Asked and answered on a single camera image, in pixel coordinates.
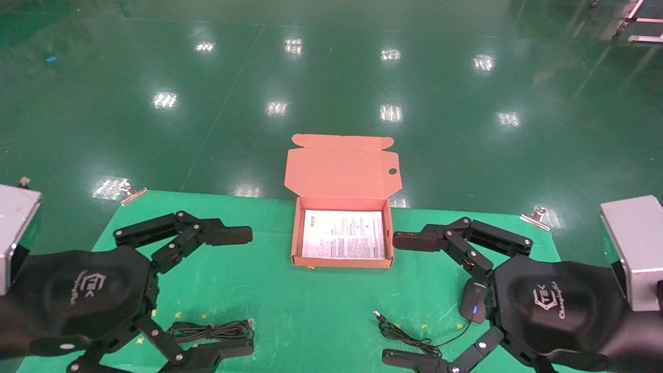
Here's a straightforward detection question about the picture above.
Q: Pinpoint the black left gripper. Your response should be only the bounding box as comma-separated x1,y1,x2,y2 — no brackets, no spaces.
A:
0,246,254,373

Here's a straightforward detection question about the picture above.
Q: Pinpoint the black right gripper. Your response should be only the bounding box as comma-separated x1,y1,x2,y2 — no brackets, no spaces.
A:
487,254,663,371

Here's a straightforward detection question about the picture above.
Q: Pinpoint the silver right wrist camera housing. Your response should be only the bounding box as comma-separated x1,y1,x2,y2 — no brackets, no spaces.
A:
600,195,663,312

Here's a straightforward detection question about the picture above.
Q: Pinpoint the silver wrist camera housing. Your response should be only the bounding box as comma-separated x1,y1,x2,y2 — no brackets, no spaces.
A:
600,195,663,312
0,184,42,296

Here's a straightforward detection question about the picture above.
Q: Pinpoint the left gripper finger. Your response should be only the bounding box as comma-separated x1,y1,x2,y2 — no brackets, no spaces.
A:
114,211,253,274

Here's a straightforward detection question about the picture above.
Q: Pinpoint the green table mat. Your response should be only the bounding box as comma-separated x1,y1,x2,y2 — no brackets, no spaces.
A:
16,189,607,373

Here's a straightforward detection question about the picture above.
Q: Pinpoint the black data cable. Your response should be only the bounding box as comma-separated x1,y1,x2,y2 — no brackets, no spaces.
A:
166,318,256,346

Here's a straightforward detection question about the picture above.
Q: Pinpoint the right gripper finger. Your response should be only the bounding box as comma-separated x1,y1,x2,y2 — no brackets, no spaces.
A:
393,217,534,280
382,326,542,373

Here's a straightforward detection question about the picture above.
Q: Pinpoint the metal binder clip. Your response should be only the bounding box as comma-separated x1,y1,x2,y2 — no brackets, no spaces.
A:
520,207,551,232
119,181,149,207

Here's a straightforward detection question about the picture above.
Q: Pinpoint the white metal frame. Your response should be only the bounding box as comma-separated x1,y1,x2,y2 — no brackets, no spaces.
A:
614,0,663,44

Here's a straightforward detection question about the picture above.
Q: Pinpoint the white printed instruction sheet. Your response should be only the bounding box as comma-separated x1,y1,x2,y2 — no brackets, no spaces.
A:
302,209,386,260

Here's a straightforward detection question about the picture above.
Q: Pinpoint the black wired mouse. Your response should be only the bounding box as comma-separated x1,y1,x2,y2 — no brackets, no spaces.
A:
373,279,491,359

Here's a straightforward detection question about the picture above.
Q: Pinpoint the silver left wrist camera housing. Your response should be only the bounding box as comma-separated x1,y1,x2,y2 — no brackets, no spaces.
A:
0,184,42,296

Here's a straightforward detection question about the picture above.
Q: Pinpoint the orange cardboard box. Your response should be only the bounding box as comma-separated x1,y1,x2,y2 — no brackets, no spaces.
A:
284,134,403,269

